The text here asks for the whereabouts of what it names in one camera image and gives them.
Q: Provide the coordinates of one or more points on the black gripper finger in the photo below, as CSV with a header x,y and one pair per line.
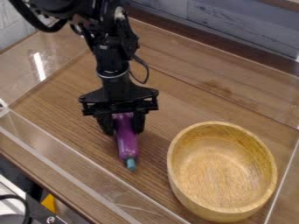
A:
x,y
139,122
106,124

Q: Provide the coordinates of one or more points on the clear acrylic tray wall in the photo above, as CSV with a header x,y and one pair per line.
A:
x,y
101,196

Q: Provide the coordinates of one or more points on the black device with yellow label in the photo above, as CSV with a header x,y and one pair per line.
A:
x,y
40,212

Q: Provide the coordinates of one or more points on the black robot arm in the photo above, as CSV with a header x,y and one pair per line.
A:
x,y
101,22

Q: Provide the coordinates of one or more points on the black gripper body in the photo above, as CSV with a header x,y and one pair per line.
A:
x,y
118,97

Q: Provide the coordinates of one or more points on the brown wooden bowl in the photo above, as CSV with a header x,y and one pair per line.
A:
x,y
222,171

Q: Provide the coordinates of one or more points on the purple toy eggplant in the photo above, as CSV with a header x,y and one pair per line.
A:
x,y
126,140

